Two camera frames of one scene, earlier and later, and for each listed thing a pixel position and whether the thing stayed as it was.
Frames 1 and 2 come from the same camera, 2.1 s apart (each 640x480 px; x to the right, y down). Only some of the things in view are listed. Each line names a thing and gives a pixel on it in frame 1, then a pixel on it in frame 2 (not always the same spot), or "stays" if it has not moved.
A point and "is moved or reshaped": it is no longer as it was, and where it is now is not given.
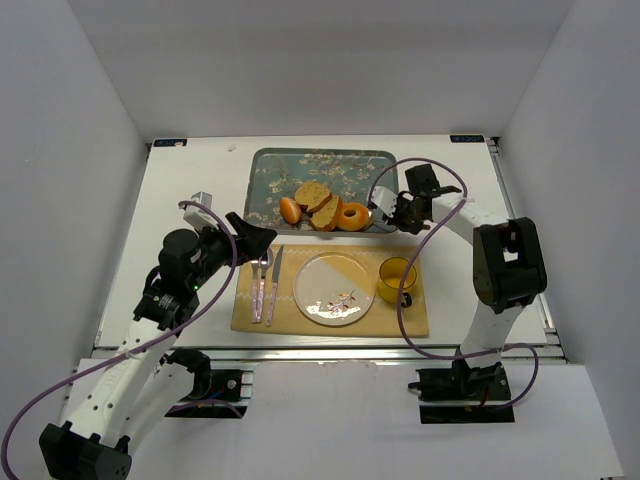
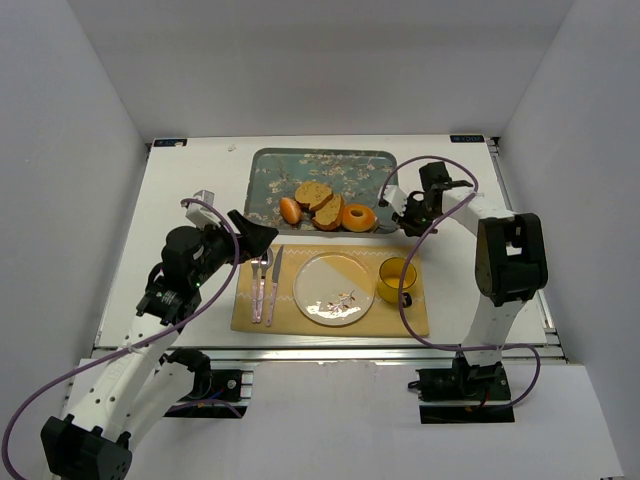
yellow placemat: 327,290 stays
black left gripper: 238,235 stays
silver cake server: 379,225 is moved or reshaped
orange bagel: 354,217 stays
